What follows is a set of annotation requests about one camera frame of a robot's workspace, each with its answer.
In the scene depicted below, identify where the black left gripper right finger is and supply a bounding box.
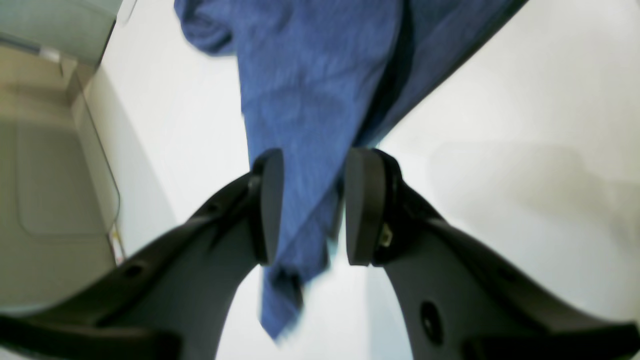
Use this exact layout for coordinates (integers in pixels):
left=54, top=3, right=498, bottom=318
left=345, top=148, right=639, bottom=360

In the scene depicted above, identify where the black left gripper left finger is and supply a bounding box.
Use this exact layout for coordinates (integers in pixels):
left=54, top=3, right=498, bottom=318
left=1, top=149, right=285, bottom=360

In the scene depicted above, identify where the blue t-shirt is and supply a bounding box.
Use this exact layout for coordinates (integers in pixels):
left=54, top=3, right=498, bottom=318
left=174, top=0, right=525, bottom=341

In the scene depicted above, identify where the grey plastic bin right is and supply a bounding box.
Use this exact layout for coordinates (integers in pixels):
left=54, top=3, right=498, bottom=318
left=0, top=0, right=122, bottom=315

